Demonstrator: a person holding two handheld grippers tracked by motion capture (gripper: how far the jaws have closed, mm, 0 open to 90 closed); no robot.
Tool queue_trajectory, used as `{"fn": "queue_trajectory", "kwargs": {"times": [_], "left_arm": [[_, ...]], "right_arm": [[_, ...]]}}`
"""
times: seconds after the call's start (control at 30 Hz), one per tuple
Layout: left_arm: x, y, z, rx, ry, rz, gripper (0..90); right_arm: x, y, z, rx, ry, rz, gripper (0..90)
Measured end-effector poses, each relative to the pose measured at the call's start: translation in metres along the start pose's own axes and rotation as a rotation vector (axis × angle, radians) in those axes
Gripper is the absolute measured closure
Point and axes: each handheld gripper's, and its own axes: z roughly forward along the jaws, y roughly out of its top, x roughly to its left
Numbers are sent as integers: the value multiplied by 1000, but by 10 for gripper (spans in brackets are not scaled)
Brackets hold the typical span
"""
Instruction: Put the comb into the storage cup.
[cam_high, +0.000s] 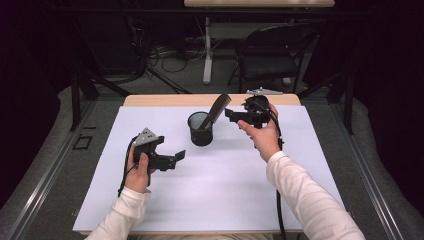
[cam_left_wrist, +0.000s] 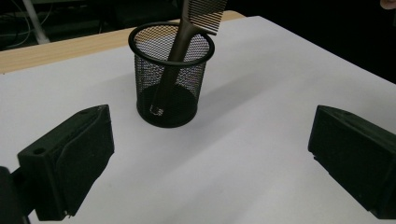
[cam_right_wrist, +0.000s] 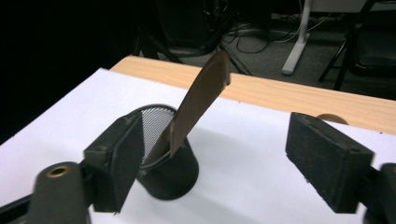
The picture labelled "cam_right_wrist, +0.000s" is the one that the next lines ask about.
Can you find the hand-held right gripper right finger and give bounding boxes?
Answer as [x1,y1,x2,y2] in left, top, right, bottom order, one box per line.
[285,111,375,215]

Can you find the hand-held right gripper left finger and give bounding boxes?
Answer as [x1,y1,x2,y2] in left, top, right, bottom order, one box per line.
[83,112,145,215]

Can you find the black mesh pen cup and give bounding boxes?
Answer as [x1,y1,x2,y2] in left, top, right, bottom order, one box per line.
[135,104,200,201]

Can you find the dark brown comb with handle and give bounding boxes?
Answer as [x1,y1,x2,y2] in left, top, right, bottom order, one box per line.
[145,49,233,167]

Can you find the black folding chair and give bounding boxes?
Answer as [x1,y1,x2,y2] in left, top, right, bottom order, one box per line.
[318,0,396,91]

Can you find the black tripod leg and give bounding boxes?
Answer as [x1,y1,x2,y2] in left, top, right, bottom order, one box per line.
[219,42,252,77]

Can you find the white cable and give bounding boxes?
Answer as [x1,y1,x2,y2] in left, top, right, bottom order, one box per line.
[273,13,332,45]

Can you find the black cable loop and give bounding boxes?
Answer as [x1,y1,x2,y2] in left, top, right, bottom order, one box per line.
[234,30,271,55]

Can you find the tangle of black cables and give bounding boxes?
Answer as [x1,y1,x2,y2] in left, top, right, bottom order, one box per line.
[136,0,241,63]

